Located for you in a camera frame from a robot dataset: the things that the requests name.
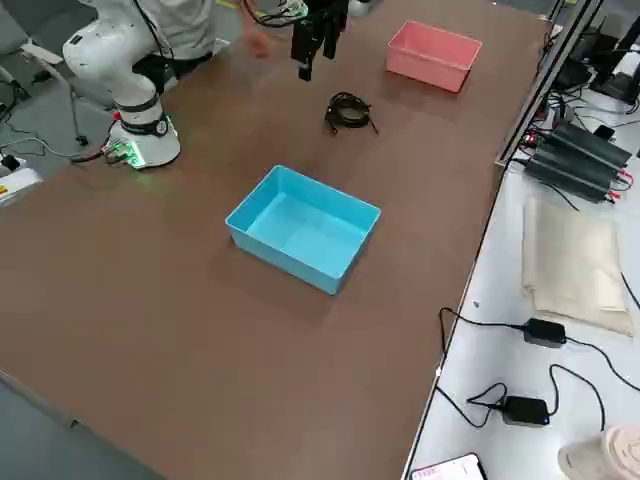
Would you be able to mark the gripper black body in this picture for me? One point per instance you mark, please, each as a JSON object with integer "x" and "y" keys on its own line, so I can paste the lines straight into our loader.
{"x": 327, "y": 11}

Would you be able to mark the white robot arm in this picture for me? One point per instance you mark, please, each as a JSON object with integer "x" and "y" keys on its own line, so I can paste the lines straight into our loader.
{"x": 100, "y": 55}

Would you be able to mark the pink plastic box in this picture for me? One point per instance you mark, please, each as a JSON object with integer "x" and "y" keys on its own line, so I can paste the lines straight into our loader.
{"x": 430, "y": 57}

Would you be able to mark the blue plastic box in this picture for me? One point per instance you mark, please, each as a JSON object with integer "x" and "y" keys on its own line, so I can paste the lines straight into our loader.
{"x": 300, "y": 235}

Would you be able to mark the white control box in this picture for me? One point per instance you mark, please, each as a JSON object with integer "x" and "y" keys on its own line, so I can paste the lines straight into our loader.
{"x": 17, "y": 187}

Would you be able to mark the person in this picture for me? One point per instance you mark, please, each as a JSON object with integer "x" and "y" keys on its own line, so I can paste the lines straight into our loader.
{"x": 185, "y": 25}

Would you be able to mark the black hanging pouch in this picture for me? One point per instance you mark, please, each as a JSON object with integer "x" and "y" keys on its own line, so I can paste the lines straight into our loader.
{"x": 155, "y": 70}

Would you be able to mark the black finned power supply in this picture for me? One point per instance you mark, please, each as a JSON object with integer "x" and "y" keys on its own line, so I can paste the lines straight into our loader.
{"x": 590, "y": 142}
{"x": 570, "y": 175}

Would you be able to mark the small black device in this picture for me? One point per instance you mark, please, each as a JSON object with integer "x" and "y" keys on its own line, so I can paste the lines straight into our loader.
{"x": 605, "y": 132}

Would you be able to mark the grey office chair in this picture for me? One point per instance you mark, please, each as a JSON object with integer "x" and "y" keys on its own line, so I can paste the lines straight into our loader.
{"x": 20, "y": 25}

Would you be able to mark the black monitor stand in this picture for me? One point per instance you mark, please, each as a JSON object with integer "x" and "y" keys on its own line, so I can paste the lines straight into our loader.
{"x": 617, "y": 85}

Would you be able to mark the white side table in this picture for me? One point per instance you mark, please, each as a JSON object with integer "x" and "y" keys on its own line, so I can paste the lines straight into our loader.
{"x": 500, "y": 280}

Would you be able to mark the white power strip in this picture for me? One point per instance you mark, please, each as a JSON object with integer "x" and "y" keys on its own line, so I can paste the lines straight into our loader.
{"x": 11, "y": 162}

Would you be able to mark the folded beige cloth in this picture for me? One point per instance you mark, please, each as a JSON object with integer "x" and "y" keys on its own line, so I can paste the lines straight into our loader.
{"x": 570, "y": 260}

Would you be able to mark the black power adapter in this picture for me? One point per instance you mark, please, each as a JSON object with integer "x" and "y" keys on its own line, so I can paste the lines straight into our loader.
{"x": 545, "y": 332}
{"x": 525, "y": 410}

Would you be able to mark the smartphone with lit screen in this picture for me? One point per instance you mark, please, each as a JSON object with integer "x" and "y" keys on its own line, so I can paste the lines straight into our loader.
{"x": 450, "y": 470}

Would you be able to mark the beige round container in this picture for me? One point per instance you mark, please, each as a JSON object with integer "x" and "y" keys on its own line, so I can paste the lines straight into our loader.
{"x": 605, "y": 455}

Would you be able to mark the aluminium frame post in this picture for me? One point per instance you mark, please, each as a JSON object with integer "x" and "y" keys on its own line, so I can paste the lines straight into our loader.
{"x": 530, "y": 100}

